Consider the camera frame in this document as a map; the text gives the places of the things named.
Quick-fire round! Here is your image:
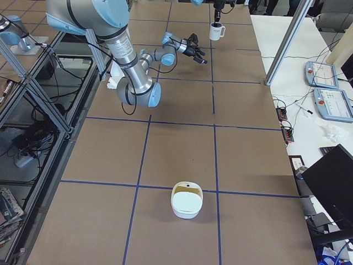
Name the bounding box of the black laptop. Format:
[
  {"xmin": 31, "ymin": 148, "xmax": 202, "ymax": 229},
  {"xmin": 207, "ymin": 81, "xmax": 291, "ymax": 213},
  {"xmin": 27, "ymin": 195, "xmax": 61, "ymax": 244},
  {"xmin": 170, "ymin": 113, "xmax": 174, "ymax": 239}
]
[{"xmin": 302, "ymin": 144, "xmax": 352, "ymax": 229}]

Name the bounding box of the black white marker pen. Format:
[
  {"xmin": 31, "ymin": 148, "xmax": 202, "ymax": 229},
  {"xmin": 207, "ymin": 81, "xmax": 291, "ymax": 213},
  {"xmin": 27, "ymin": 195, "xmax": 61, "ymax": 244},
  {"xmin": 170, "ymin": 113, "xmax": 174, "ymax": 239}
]
[{"xmin": 295, "ymin": 101, "xmax": 313, "ymax": 115}]

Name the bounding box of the crumpled white tissue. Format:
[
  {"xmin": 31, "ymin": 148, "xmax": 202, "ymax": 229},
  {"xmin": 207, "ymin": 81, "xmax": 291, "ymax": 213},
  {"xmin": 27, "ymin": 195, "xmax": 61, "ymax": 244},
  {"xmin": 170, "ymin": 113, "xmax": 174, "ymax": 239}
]
[{"xmin": 320, "ymin": 124, "xmax": 348, "ymax": 142}]

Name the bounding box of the lower teach pendant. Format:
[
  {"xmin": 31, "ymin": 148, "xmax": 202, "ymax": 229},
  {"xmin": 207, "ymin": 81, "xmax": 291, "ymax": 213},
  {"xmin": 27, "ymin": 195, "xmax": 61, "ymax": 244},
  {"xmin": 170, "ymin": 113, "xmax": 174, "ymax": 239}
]
[{"xmin": 313, "ymin": 87, "xmax": 352, "ymax": 123}]

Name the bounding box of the upper teach pendant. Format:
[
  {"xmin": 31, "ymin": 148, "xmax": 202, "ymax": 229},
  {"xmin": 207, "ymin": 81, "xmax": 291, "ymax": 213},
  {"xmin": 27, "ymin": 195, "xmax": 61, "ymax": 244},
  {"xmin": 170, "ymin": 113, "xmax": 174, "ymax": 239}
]
[{"xmin": 304, "ymin": 61, "xmax": 339, "ymax": 89}]

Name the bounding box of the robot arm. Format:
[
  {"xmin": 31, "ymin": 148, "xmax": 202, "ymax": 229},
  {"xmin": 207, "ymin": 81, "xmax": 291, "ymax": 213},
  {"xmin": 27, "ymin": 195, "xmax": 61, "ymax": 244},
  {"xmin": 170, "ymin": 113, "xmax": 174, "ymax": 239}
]
[
  {"xmin": 191, "ymin": 0, "xmax": 237, "ymax": 26},
  {"xmin": 46, "ymin": 1, "xmax": 207, "ymax": 107}
]

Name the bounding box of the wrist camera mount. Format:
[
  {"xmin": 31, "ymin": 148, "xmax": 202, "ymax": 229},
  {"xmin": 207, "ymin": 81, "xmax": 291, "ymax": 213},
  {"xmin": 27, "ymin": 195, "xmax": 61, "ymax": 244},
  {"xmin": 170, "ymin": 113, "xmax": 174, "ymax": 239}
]
[{"xmin": 186, "ymin": 33, "xmax": 199, "ymax": 46}]

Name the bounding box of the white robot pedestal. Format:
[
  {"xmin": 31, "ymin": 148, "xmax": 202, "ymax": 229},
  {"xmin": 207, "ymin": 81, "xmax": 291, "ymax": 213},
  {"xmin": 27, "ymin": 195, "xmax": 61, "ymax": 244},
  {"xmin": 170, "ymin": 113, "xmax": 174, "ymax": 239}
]
[{"xmin": 107, "ymin": 61, "xmax": 125, "ymax": 89}]

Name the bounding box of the teach pendant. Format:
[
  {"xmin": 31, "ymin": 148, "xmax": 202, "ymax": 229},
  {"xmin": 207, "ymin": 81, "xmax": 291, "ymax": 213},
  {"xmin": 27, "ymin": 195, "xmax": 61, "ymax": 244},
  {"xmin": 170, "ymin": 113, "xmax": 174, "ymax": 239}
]
[
  {"xmin": 313, "ymin": 87, "xmax": 352, "ymax": 123},
  {"xmin": 304, "ymin": 61, "xmax": 339, "ymax": 89}
]

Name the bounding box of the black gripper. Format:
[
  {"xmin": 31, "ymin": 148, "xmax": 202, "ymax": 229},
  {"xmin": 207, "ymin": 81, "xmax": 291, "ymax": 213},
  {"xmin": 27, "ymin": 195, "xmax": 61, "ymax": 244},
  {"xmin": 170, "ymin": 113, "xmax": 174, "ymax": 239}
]
[
  {"xmin": 183, "ymin": 46, "xmax": 207, "ymax": 64},
  {"xmin": 213, "ymin": 0, "xmax": 234, "ymax": 27}
]

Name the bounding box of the white mug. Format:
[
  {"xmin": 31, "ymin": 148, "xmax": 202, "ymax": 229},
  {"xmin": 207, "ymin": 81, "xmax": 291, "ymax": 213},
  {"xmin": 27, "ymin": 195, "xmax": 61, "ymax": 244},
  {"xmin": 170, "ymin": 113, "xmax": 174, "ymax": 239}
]
[{"xmin": 209, "ymin": 22, "xmax": 226, "ymax": 41}]

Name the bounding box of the aluminium frame post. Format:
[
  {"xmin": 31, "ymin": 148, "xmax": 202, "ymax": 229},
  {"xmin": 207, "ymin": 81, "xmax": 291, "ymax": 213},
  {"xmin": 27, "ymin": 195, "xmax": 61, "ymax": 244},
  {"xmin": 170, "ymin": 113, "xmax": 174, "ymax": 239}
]
[{"xmin": 265, "ymin": 0, "xmax": 313, "ymax": 86}]

